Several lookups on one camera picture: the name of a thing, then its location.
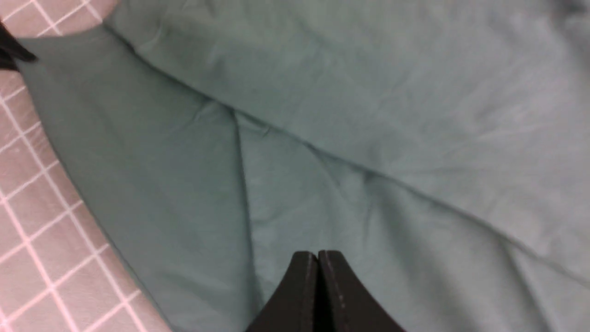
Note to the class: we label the green long-sleeve shirt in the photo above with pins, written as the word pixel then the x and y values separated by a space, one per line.
pixel 442 146

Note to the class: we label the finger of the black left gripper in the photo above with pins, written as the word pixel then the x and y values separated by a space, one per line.
pixel 11 51

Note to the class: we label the grey checked tablecloth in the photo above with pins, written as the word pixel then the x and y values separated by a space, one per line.
pixel 58 273

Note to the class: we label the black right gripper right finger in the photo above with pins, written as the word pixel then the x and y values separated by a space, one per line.
pixel 343 302

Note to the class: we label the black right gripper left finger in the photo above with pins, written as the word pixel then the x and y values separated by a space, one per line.
pixel 291 307

